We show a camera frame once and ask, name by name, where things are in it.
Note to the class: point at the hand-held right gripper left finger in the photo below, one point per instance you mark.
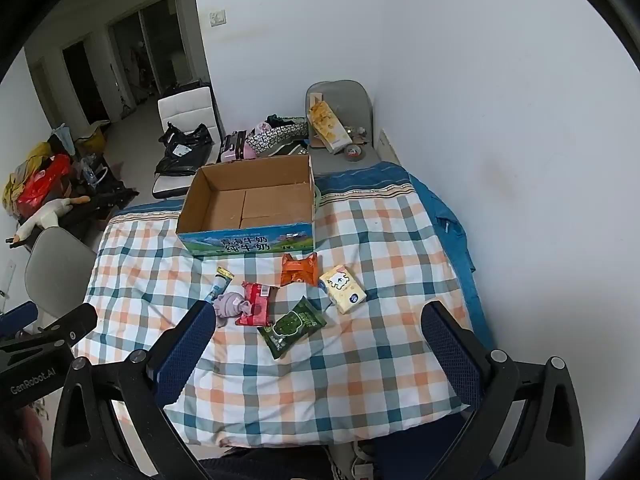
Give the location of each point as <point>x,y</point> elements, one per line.
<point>182,355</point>

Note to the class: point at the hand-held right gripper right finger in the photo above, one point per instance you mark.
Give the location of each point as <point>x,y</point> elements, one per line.
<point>452,355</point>

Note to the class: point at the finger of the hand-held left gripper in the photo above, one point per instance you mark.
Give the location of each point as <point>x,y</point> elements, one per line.
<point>17,316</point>
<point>70,322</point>

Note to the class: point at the purple plush toy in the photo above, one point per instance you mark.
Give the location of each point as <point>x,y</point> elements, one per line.
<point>229,306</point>

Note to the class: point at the blue stick packet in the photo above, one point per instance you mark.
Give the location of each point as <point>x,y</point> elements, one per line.
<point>221,282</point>

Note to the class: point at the red snack packet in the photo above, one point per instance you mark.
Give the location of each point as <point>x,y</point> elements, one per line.
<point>256,305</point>

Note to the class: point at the green wet wipes pack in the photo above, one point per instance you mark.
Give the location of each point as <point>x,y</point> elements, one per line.
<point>292,327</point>

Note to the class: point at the cardboard box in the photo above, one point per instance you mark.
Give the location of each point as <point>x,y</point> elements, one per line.
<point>240,246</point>

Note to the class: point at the yellow white tissue pack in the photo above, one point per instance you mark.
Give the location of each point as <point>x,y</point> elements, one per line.
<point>343,289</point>

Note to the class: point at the orange snack packet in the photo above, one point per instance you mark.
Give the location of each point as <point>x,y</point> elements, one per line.
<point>299,271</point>

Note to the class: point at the empty grey chair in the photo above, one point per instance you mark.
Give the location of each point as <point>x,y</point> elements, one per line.
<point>57,270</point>

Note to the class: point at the white goose plush toy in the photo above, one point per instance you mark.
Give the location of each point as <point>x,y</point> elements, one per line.
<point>47,215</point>

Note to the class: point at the black low table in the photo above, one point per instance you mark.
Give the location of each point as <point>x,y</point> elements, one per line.
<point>107,197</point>

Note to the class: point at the checked blanket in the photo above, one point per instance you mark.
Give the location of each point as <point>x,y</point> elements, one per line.
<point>325,385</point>

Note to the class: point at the red plastic bag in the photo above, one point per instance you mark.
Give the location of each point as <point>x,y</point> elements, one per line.
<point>42,180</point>

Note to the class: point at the white sneaker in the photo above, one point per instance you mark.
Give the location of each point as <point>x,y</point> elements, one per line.
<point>352,460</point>

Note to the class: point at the yellow plastic bag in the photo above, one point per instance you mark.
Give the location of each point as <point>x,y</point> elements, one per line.
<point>20,170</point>

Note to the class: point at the black plastic bag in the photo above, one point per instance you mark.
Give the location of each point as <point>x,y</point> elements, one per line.
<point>182,152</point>

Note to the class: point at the green bowl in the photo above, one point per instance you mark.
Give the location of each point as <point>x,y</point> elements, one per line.
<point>318,197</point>

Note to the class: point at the pink suitcase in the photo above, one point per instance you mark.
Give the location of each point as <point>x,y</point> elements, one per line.
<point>232,147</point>

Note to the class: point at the patterned tote bag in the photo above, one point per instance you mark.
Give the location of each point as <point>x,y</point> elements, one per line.
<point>272,137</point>

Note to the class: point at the white chair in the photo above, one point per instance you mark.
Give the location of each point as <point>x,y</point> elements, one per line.
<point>185,102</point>

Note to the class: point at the yellow carton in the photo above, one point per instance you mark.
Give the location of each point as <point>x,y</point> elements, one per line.
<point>327,125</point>

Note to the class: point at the grey chair with clutter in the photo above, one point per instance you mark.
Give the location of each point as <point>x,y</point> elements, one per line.
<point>345,95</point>

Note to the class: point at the white light switch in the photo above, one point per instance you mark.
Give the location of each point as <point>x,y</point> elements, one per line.
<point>218,18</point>

